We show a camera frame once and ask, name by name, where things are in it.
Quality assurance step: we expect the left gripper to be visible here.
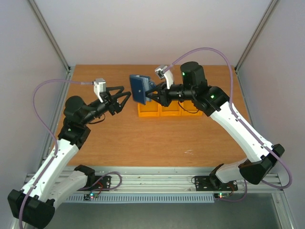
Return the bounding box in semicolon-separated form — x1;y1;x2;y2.
81;85;131;125

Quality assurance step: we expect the blue card holder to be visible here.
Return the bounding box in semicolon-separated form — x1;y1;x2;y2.
129;74;156;105

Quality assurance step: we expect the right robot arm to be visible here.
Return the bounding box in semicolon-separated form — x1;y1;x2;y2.
145;62;285;189

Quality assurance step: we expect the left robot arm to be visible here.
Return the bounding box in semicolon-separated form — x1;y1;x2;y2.
8;86;131;229

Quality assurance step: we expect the left yellow bin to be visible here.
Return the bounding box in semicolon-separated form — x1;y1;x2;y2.
137;101;160;117

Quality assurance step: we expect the yellow bin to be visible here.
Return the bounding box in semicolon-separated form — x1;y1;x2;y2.
178;101;203;116
137;101;160;117
158;101;182;117

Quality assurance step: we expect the middle yellow bin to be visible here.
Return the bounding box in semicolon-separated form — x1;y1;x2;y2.
158;101;182;117

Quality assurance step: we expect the right yellow bin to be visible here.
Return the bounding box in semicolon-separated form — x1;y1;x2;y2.
178;101;203;116

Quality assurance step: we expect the left circuit board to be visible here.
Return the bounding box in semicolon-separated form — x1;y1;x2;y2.
83;193;99;201

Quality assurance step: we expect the circuit board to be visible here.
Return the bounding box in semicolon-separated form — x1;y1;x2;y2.
83;193;99;201
214;192;232;199

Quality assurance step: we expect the right circuit board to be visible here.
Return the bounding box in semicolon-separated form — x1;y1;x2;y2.
214;192;232;199

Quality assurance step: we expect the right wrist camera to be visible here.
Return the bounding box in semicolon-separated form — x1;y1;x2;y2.
154;65;174;89

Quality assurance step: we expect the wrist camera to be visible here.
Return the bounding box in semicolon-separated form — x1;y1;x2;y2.
93;78;106;103
154;65;174;89

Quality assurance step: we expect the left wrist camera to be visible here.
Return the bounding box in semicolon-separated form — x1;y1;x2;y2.
93;78;106;103

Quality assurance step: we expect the aluminium rail base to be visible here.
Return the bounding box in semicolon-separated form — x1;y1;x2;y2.
21;166;284;194

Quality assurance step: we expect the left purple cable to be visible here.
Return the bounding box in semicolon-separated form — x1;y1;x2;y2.
18;79;96;229

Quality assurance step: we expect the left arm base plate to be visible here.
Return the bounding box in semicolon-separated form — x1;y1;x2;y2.
78;175;112;191

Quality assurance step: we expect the left aluminium frame post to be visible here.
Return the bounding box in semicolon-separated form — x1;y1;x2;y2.
27;0;71;72

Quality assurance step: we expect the aluminium frame post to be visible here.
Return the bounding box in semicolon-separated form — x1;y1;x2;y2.
234;0;280;73
27;0;71;72

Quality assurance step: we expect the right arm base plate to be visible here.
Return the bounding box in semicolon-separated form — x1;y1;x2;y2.
191;176;238;192

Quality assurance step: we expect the grey slotted cable duct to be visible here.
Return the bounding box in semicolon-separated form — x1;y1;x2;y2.
66;193;214;204

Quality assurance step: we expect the right aluminium frame post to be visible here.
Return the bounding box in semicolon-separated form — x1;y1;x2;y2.
234;0;280;73

